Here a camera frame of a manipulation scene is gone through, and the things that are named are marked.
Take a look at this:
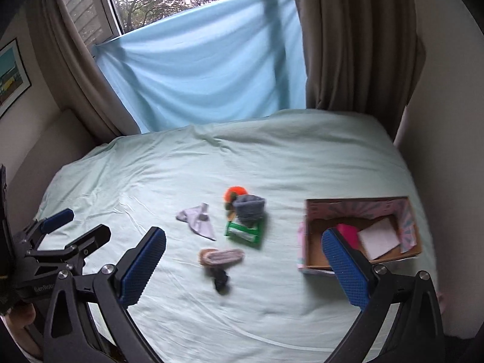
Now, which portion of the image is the orange plush toy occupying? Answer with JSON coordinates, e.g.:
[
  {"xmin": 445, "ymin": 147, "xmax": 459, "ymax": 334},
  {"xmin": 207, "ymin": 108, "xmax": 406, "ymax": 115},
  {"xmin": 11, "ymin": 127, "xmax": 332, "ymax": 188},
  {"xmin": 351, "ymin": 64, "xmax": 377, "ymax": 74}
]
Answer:
[{"xmin": 223, "ymin": 186, "xmax": 248, "ymax": 210}]

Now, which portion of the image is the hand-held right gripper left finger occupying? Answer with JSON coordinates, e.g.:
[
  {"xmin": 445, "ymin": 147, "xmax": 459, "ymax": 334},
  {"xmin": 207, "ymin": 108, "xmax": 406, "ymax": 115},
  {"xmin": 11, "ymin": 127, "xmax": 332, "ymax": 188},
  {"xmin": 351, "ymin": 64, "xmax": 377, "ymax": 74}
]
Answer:
[{"xmin": 42, "ymin": 226, "xmax": 167, "ymax": 363}]

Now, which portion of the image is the white folded cloth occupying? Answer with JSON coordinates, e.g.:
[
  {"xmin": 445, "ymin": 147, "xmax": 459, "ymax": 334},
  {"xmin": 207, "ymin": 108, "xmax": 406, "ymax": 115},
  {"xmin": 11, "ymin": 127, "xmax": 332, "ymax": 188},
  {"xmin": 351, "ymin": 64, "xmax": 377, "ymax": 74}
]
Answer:
[{"xmin": 357, "ymin": 217, "xmax": 401, "ymax": 261}]

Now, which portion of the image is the bed with pale green sheet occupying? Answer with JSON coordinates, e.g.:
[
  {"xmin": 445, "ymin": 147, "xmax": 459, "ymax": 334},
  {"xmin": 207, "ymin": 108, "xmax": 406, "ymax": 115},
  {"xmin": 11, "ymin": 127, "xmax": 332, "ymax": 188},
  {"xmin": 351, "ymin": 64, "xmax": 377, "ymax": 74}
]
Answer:
[{"xmin": 36, "ymin": 109, "xmax": 439, "ymax": 363}]

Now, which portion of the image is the light grey sock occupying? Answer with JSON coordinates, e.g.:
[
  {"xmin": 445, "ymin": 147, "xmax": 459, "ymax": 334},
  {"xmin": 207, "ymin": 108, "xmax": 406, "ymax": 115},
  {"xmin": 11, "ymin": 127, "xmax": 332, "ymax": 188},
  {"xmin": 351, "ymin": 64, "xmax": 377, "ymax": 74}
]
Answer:
[{"xmin": 175, "ymin": 203, "xmax": 217, "ymax": 241}]

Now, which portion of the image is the brown curtain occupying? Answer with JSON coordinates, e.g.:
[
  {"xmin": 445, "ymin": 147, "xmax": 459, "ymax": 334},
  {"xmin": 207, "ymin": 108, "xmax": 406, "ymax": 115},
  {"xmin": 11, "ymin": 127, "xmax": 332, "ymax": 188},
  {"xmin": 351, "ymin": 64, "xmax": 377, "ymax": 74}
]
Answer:
[
  {"xmin": 25, "ymin": 0, "xmax": 142, "ymax": 142},
  {"xmin": 287, "ymin": 0, "xmax": 426, "ymax": 116}
]

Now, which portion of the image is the grey knit hat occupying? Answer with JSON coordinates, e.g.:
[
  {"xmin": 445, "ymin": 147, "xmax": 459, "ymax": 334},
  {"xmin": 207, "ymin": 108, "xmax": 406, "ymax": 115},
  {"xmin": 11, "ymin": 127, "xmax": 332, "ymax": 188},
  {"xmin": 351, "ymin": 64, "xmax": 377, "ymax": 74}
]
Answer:
[{"xmin": 232, "ymin": 194, "xmax": 266, "ymax": 224}]

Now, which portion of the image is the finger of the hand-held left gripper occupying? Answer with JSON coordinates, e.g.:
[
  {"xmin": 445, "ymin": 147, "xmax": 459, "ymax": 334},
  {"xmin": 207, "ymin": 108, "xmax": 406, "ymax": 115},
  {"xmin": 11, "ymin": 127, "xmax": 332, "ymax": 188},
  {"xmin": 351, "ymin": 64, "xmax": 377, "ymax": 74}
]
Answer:
[
  {"xmin": 23, "ymin": 224, "xmax": 112, "ymax": 273},
  {"xmin": 13, "ymin": 208, "xmax": 75, "ymax": 252}
]

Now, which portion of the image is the light blue hanging cloth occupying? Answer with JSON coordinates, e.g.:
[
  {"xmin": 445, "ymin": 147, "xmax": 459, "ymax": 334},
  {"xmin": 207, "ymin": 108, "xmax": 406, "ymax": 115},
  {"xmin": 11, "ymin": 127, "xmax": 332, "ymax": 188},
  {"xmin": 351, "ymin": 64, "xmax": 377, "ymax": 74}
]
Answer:
[{"xmin": 93, "ymin": 0, "xmax": 309, "ymax": 135}]

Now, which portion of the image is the green packet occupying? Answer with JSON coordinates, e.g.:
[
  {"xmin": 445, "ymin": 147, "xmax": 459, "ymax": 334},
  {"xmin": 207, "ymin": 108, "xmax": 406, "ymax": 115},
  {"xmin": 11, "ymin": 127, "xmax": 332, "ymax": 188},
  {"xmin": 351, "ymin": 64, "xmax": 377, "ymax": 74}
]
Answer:
[{"xmin": 225, "ymin": 215, "xmax": 265, "ymax": 248}]

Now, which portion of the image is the cardboard box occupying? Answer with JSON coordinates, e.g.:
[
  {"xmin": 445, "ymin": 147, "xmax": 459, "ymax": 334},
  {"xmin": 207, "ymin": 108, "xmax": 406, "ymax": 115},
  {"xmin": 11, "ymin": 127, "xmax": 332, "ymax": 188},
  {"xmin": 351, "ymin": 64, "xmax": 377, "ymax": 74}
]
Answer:
[{"xmin": 297, "ymin": 196, "xmax": 423, "ymax": 275}]

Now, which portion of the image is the pink folded cloth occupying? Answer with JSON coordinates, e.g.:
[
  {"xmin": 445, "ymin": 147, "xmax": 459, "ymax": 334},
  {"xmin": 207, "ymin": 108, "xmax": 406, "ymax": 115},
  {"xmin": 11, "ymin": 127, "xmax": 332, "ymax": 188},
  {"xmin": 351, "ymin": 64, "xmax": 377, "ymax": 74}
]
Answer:
[{"xmin": 336, "ymin": 224, "xmax": 361, "ymax": 251}]

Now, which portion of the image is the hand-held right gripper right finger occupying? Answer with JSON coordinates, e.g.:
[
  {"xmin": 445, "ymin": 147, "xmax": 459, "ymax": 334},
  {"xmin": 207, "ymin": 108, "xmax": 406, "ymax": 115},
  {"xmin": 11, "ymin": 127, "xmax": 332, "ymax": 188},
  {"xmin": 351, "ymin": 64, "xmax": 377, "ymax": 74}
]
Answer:
[{"xmin": 321, "ymin": 228, "xmax": 446, "ymax": 363}]

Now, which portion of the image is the pink slipper sock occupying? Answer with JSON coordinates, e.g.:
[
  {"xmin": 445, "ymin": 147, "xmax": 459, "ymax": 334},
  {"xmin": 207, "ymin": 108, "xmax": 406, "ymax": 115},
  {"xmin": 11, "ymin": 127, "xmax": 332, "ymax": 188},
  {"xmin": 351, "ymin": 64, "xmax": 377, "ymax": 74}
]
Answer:
[{"xmin": 198, "ymin": 248, "xmax": 245, "ymax": 267}]

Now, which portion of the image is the black soft item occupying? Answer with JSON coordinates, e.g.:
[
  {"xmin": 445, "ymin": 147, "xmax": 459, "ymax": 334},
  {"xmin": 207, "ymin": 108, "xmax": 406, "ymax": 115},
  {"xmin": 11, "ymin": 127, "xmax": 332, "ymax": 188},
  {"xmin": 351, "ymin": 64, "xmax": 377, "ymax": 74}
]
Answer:
[{"xmin": 206, "ymin": 267, "xmax": 231, "ymax": 293}]

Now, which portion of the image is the framed wall picture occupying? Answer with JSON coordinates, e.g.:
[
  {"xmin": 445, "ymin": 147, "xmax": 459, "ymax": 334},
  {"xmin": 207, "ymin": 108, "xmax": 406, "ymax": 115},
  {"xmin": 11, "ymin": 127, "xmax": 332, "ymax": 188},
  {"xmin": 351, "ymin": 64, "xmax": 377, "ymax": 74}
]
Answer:
[{"xmin": 0, "ymin": 37, "xmax": 31, "ymax": 119}]

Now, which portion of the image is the person's left hand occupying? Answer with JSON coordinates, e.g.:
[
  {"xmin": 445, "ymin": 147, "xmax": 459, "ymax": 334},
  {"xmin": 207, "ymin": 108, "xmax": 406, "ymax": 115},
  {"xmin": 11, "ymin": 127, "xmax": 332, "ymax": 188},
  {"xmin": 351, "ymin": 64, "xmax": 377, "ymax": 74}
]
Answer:
[{"xmin": 0, "ymin": 304, "xmax": 37, "ymax": 353}]

